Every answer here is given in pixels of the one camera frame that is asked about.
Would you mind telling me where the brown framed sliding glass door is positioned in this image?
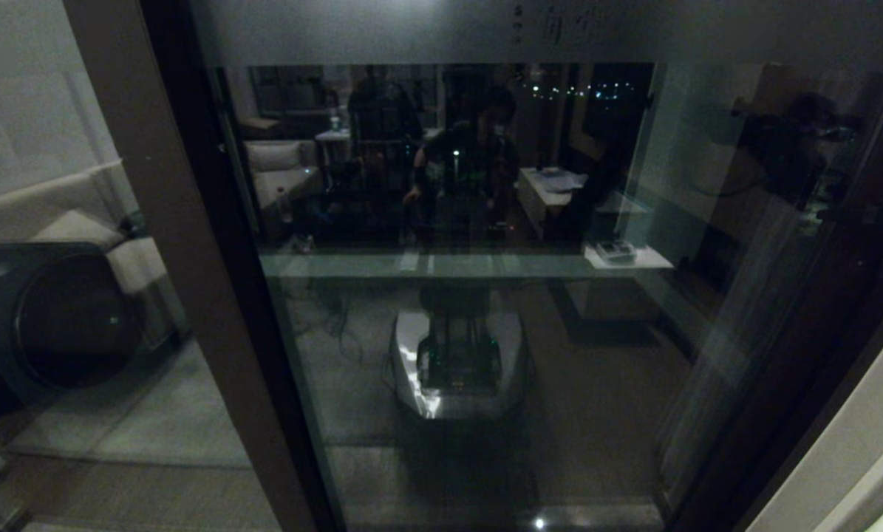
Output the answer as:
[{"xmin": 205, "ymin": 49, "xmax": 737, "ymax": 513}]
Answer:
[{"xmin": 162, "ymin": 0, "xmax": 883, "ymax": 532}]

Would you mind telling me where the brown framed fixed glass panel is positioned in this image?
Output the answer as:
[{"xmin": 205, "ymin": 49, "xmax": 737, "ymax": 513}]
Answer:
[{"xmin": 0, "ymin": 0, "xmax": 324, "ymax": 532}]

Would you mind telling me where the beige sofa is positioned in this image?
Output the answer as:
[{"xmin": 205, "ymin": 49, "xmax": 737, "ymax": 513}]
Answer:
[{"xmin": 0, "ymin": 159, "xmax": 188, "ymax": 349}]

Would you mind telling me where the dark green cloth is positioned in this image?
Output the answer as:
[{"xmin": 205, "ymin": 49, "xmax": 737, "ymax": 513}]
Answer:
[{"xmin": 118, "ymin": 209, "xmax": 151, "ymax": 238}]

